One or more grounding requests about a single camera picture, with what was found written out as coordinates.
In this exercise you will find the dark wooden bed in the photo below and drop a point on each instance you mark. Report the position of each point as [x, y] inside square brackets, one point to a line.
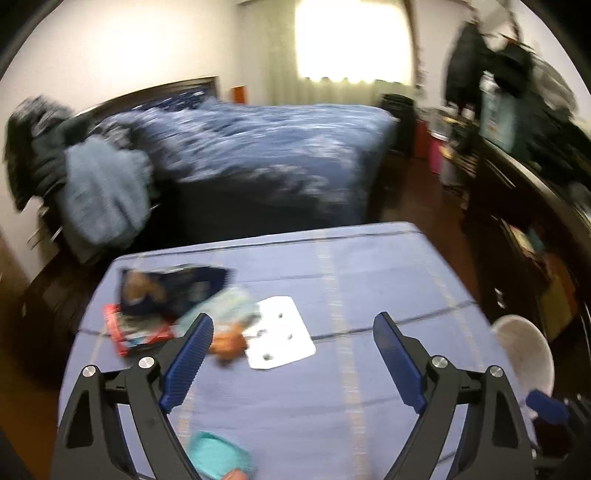
[152, 92]

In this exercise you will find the white stool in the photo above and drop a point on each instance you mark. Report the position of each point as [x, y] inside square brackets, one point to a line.
[521, 350]

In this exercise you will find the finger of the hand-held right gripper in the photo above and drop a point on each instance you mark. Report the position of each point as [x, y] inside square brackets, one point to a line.
[547, 408]

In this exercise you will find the pink container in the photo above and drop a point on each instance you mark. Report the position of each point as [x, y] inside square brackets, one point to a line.
[437, 154]

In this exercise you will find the black suitcase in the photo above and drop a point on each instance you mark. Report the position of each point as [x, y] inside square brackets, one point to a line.
[398, 124]

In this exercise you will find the dark padded jacket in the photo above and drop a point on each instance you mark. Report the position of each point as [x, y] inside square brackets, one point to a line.
[51, 161]

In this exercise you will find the dark wooden dresser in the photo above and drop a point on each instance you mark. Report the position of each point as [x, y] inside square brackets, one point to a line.
[498, 221]

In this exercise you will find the dark blue snack bag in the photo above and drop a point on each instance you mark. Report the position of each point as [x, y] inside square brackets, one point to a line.
[175, 288]

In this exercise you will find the dark hanging garment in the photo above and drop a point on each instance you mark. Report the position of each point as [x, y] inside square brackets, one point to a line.
[510, 69]

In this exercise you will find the white hanging garment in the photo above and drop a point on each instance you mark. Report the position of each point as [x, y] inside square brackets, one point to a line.
[554, 83]

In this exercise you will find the starry dark blue pillow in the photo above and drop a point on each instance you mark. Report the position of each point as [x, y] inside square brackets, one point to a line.
[178, 100]

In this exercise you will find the teal plastic item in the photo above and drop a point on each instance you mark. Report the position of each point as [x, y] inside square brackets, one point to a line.
[217, 454]

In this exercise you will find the small orange wrapper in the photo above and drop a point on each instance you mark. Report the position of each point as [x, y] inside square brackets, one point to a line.
[227, 345]

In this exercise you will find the red snack wrapper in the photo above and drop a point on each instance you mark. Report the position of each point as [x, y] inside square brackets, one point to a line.
[138, 337]

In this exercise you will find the long black coat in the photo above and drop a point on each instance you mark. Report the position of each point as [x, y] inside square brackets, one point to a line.
[466, 64]

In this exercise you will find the teal bag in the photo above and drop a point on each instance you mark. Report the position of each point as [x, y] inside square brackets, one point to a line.
[498, 120]

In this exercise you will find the books in dresser shelf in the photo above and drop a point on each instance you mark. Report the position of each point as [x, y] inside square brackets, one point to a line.
[545, 277]

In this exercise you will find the blue floral duvet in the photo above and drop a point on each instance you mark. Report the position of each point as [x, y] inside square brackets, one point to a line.
[277, 147]

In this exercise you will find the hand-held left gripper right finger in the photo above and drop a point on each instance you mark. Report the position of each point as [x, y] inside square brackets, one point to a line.
[397, 364]

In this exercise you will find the pale green sheer curtain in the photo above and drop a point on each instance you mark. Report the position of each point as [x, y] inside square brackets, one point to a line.
[277, 55]

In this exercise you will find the pile of dark clothes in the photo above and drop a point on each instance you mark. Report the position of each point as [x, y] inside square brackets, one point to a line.
[558, 138]

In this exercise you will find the orange wooden nightstand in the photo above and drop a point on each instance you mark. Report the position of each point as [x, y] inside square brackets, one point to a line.
[238, 94]

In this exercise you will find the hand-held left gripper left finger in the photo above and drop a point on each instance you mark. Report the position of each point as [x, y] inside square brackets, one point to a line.
[189, 360]

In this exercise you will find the light green packet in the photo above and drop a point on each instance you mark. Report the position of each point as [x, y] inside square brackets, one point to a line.
[221, 307]

